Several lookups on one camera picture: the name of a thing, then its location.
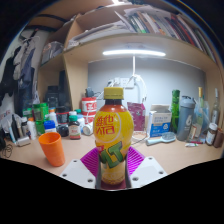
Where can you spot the hanging clothes group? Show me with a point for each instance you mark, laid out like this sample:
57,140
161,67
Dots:
20,66

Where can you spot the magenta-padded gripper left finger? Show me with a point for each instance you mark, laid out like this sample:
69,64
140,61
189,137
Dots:
77,171

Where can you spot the orange plastic cup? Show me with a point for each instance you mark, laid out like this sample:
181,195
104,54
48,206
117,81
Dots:
52,150

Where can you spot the red and white canister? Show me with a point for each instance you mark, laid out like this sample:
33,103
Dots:
88,110

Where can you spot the wooden shelf unit with books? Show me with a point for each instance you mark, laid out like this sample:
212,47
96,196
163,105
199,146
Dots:
150,40

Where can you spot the black bag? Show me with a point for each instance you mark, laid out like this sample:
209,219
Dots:
56,96

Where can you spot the grey shaker bottle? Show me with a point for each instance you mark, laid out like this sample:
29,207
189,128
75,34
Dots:
185,120

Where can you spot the brown jar with white lid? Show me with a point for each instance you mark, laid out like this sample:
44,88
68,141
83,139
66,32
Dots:
211,134

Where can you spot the tall dark green bottle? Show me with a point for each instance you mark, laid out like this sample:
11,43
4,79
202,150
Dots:
175,110

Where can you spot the clear bottle with yellow cap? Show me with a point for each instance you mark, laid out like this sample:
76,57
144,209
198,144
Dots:
199,113

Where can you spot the light blue hairbrush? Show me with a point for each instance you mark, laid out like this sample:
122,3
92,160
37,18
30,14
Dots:
163,138

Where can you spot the small white bottle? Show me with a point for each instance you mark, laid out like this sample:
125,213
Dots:
88,128

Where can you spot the green plastic container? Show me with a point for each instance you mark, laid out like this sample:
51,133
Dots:
40,115

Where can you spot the magenta snack bag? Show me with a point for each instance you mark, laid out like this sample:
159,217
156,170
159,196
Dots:
136,116

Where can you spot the yellow drink bottle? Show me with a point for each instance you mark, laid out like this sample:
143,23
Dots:
113,133

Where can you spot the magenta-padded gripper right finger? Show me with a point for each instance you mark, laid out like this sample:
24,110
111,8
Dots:
148,170

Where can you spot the brown mug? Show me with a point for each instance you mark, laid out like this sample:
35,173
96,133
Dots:
219,138

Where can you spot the dark bottle with green cap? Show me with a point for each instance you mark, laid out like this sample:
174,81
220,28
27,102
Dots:
74,128

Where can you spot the white bottle with blue cap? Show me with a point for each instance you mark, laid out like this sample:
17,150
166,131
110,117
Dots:
50,126

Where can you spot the clear glass bottle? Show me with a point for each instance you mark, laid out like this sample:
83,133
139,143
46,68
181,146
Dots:
215,110

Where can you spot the white power strip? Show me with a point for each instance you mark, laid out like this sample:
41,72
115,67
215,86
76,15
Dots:
120,82

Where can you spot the white bottle with orange cap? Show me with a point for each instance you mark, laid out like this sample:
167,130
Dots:
32,129

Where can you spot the small silver cylinder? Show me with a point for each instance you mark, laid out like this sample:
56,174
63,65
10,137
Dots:
22,141

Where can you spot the white and red tube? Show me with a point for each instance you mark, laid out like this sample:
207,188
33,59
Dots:
191,144

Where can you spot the white LED light bar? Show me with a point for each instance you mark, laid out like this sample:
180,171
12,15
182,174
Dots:
133,53

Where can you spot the blue and white carton box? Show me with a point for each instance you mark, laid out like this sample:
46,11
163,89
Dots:
160,121

